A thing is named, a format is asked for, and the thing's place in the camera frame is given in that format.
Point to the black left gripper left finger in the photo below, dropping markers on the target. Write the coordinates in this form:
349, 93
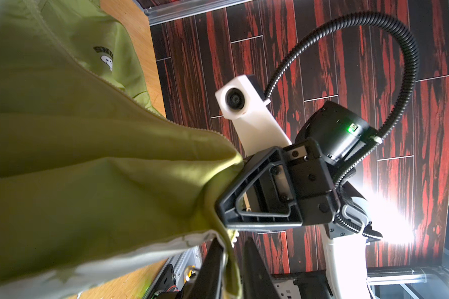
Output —
208, 284

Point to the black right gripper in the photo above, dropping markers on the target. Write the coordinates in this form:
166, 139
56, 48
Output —
276, 191

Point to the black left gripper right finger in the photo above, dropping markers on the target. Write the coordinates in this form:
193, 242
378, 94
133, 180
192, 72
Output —
257, 282

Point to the green Snoopy zip jacket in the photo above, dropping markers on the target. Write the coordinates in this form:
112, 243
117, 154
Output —
94, 182

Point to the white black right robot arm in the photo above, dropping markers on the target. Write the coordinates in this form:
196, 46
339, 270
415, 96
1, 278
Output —
338, 133

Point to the aluminium front frame rail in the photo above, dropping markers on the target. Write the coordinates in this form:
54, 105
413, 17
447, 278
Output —
191, 257

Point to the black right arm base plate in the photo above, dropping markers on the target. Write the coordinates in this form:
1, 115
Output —
170, 283

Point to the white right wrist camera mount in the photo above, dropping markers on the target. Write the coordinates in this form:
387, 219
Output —
243, 102

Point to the aluminium corner post right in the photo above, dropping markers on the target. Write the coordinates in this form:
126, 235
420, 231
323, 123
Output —
182, 9

